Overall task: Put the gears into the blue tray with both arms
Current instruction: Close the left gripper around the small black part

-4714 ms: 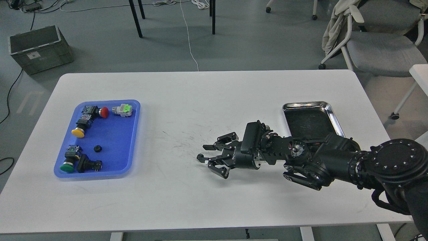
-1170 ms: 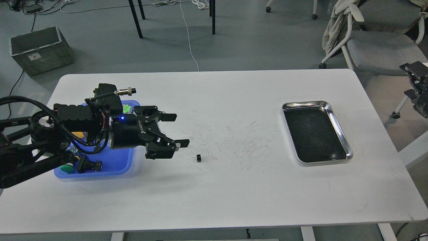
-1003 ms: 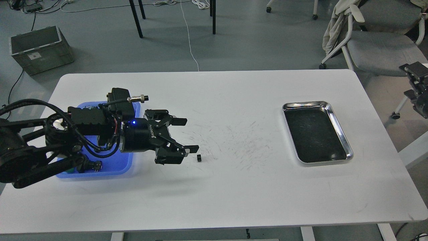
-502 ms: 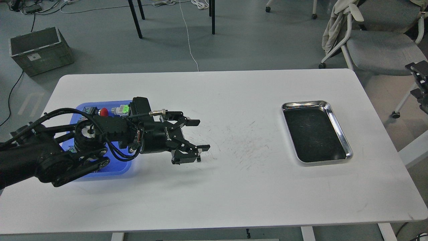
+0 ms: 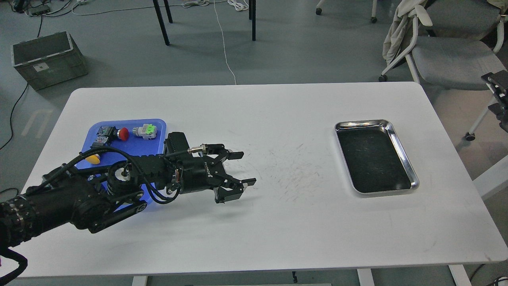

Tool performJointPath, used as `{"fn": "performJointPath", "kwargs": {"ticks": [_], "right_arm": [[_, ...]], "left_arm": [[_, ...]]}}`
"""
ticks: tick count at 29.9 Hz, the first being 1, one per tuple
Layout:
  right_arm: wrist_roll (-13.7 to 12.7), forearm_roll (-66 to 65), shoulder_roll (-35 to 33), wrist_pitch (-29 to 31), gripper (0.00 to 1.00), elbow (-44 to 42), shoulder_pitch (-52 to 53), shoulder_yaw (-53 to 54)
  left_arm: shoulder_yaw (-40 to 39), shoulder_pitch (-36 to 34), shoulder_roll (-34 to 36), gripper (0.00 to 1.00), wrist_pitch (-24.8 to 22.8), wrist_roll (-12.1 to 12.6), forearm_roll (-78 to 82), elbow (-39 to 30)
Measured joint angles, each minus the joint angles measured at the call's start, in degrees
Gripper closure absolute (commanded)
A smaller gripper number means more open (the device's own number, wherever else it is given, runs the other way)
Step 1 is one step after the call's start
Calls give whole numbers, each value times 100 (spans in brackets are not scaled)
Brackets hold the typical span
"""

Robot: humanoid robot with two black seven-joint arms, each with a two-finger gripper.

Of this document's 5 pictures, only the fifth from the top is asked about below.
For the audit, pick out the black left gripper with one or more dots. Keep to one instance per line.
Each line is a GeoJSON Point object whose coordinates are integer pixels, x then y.
{"type": "Point", "coordinates": [198, 174]}

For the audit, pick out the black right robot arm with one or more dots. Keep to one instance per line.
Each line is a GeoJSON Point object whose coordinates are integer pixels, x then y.
{"type": "Point", "coordinates": [498, 85]}

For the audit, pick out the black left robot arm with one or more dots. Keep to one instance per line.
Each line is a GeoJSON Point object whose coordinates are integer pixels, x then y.
{"type": "Point", "coordinates": [103, 186]}

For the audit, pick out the blue plastic tray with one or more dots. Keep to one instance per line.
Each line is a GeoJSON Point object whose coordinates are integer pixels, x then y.
{"type": "Point", "coordinates": [135, 145]}

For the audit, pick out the red mushroom push button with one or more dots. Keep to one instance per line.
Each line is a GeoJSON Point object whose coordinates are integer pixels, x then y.
{"type": "Point", "coordinates": [111, 133]}

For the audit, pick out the stainless steel tray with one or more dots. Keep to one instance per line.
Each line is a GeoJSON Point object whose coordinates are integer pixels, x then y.
{"type": "Point", "coordinates": [375, 158]}

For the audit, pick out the grey plastic crate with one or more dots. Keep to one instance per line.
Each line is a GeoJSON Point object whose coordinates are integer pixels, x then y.
{"type": "Point", "coordinates": [49, 60]}

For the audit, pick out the beige jacket on chair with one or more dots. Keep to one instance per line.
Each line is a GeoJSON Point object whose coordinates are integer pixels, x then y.
{"type": "Point", "coordinates": [399, 27]}

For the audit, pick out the grey office chair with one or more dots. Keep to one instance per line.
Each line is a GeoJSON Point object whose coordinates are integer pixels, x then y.
{"type": "Point", "coordinates": [453, 43]}

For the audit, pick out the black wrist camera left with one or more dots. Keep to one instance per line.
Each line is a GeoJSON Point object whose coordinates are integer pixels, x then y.
{"type": "Point", "coordinates": [176, 142]}

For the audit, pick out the grey green switch module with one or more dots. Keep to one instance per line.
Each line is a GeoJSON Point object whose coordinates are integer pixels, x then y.
{"type": "Point", "coordinates": [146, 131]}

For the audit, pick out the yellow push button switch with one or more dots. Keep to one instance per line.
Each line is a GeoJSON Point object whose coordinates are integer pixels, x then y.
{"type": "Point", "coordinates": [100, 141]}

